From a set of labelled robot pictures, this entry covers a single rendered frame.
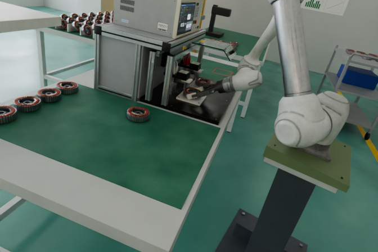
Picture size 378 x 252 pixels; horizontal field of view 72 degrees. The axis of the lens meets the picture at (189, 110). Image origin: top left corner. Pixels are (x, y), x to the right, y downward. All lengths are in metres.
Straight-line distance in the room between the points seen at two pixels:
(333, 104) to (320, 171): 0.28
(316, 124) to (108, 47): 1.09
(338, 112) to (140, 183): 0.84
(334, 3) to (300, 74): 5.78
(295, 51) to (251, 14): 5.73
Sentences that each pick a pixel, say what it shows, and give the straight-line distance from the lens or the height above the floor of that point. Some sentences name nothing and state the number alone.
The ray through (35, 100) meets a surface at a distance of 1.43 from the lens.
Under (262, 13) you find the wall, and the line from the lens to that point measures 6.78.
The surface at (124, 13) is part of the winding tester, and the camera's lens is 1.59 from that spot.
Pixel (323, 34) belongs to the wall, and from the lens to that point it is 6.86.
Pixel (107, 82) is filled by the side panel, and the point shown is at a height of 0.81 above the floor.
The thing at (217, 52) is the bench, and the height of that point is 0.74.
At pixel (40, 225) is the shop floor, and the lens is 1.88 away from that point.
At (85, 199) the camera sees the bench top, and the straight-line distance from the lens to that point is 0.92.
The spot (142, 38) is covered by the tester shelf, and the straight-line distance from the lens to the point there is 1.40.
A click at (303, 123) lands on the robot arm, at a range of 1.05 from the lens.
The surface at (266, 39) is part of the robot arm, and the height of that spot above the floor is 1.21.
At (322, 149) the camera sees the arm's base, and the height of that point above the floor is 0.83.
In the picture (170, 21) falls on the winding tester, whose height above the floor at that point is 1.20.
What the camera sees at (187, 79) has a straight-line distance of 1.56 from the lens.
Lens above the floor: 1.40
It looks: 26 degrees down
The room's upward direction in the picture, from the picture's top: 11 degrees clockwise
